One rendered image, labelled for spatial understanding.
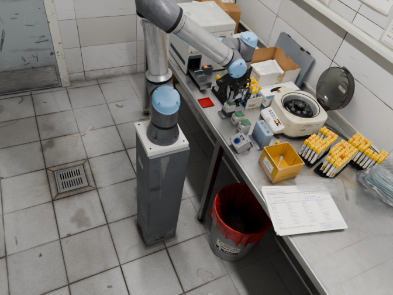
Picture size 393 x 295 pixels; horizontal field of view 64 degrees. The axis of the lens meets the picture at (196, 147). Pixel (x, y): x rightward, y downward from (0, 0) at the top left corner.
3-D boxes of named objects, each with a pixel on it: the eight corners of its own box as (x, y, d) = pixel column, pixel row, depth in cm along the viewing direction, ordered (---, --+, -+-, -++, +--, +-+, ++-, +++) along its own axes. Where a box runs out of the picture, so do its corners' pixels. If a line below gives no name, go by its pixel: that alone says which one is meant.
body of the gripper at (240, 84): (248, 90, 153) (255, 69, 144) (233, 93, 150) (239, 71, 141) (240, 81, 158) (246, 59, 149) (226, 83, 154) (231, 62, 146)
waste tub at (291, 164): (257, 161, 146) (263, 146, 139) (281, 155, 151) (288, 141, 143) (271, 184, 138) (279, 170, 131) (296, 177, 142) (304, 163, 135)
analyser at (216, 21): (168, 50, 201) (171, 3, 179) (206, 45, 211) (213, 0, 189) (187, 78, 183) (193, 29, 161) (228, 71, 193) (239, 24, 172)
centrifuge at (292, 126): (255, 110, 171) (262, 92, 163) (302, 105, 180) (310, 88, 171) (274, 141, 156) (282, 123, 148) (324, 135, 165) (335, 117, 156)
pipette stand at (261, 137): (248, 136, 157) (253, 121, 149) (260, 134, 159) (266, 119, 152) (257, 150, 151) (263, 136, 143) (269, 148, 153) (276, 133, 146)
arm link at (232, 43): (219, 47, 126) (244, 47, 129) (211, 33, 133) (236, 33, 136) (216, 64, 132) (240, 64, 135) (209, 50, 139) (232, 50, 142)
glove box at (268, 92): (254, 98, 179) (258, 83, 172) (287, 91, 188) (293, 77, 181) (265, 111, 172) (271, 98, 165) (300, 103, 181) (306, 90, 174)
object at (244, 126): (236, 130, 159) (239, 120, 154) (244, 128, 160) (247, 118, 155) (240, 135, 156) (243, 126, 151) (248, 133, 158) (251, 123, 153)
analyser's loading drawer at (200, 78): (185, 69, 186) (186, 61, 182) (195, 67, 188) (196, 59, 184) (200, 89, 174) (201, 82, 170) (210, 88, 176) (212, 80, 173)
